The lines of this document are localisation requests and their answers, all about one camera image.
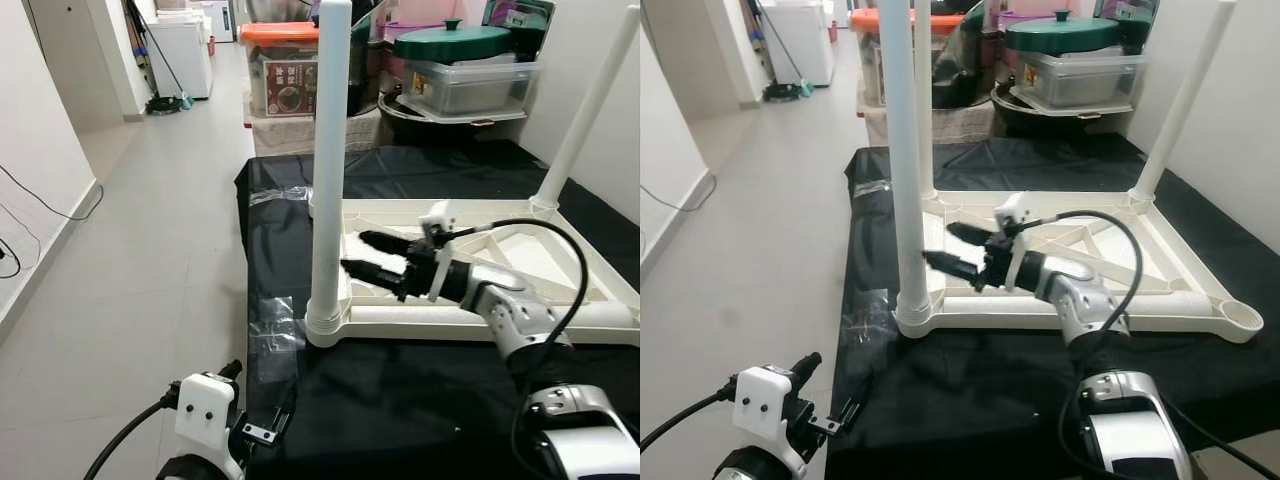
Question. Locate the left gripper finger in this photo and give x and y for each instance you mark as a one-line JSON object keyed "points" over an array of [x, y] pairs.
{"points": [[230, 369], [850, 413], [285, 410], [806, 366]]}

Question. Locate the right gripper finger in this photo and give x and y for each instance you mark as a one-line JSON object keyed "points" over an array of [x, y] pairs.
{"points": [[390, 243], [950, 266], [375, 274], [972, 235]]}

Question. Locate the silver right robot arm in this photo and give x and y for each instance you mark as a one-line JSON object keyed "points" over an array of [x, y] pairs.
{"points": [[510, 315], [1085, 300]]}

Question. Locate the clear tape cross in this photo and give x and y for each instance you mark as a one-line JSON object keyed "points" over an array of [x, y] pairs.
{"points": [[278, 330], [872, 310]]}

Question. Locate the beige stone bench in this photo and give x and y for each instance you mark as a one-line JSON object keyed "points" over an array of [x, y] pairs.
{"points": [[280, 135], [960, 125]]}

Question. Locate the clear tape strip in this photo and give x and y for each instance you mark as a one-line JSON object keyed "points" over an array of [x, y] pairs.
{"points": [[868, 187], [280, 194]]}

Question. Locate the black tablecloth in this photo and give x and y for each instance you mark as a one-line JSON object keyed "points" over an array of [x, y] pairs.
{"points": [[1000, 400], [400, 400]]}

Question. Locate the black wok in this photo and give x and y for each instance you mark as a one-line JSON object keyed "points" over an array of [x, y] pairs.
{"points": [[1050, 122], [440, 128]]}

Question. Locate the clear plastic storage box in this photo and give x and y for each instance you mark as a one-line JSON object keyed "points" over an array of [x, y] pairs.
{"points": [[470, 88], [1080, 80]]}

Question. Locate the black plastic bag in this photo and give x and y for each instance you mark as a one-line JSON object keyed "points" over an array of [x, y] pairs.
{"points": [[970, 60], [370, 60]]}

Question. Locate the orange lid storage box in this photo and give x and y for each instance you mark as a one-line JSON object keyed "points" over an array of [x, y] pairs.
{"points": [[280, 70], [868, 60]]}

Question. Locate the green plastic lid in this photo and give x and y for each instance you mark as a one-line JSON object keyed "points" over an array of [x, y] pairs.
{"points": [[450, 42], [1060, 35]]}

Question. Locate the pink plastic container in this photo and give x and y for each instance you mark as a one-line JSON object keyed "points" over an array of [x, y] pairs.
{"points": [[430, 15], [1045, 10]]}

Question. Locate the black floor mop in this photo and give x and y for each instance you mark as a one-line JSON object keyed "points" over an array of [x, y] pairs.
{"points": [[165, 102], [785, 90]]}

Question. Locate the dark green box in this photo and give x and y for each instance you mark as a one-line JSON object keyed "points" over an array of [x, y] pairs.
{"points": [[1128, 22], [520, 25]]}

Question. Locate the white chest freezer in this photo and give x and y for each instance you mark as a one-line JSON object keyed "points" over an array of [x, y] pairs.
{"points": [[185, 55], [805, 40]]}

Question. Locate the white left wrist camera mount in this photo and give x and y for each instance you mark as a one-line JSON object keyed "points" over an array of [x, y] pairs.
{"points": [[205, 405], [760, 400]]}

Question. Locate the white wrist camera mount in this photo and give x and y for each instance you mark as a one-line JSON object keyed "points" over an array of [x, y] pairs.
{"points": [[1012, 210], [760, 400], [437, 215], [205, 405]]}

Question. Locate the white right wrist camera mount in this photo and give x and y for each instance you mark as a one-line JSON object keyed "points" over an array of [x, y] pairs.
{"points": [[1012, 210], [437, 215]]}

